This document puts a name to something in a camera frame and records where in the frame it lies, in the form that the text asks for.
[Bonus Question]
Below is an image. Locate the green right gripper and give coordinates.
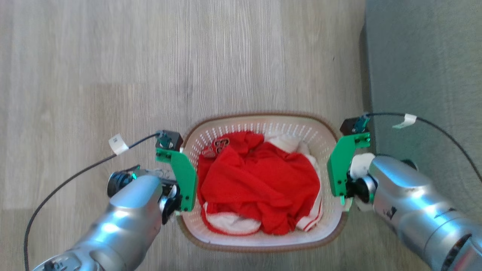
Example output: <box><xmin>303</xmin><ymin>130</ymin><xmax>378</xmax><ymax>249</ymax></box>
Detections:
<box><xmin>326</xmin><ymin>132</ymin><xmax>371</xmax><ymax>197</ymax></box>

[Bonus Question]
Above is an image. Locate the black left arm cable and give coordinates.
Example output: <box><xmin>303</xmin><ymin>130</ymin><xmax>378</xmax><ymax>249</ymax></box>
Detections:
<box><xmin>23</xmin><ymin>132</ymin><xmax>161</xmax><ymax>271</ymax></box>

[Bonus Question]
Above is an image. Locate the white cable label tag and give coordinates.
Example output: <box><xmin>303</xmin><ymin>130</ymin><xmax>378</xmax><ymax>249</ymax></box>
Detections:
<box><xmin>108</xmin><ymin>133</ymin><xmax>130</xmax><ymax>156</ymax></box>
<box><xmin>392</xmin><ymin>114</ymin><xmax>418</xmax><ymax>129</ymax></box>

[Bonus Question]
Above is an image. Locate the grey sofa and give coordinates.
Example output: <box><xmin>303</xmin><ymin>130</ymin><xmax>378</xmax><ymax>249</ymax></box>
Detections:
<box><xmin>362</xmin><ymin>0</ymin><xmax>482</xmax><ymax>222</ymax></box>

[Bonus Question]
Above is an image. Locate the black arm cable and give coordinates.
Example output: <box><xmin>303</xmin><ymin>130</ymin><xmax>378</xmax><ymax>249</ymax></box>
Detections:
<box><xmin>23</xmin><ymin>132</ymin><xmax>161</xmax><ymax>271</ymax></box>
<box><xmin>365</xmin><ymin>112</ymin><xmax>482</xmax><ymax>182</ymax></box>

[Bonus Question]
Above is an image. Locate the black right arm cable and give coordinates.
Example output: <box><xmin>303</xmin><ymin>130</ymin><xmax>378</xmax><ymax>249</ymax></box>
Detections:
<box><xmin>365</xmin><ymin>112</ymin><xmax>482</xmax><ymax>182</ymax></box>

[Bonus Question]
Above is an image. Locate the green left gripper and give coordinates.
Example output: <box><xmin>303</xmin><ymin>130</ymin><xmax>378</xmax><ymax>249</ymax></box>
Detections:
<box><xmin>156</xmin><ymin>147</ymin><xmax>198</xmax><ymax>212</ymax></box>

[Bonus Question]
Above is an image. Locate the white plastic laundry basket brown rim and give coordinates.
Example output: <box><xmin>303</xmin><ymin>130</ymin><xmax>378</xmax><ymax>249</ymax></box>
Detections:
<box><xmin>177</xmin><ymin>112</ymin><xmax>349</xmax><ymax>253</ymax></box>

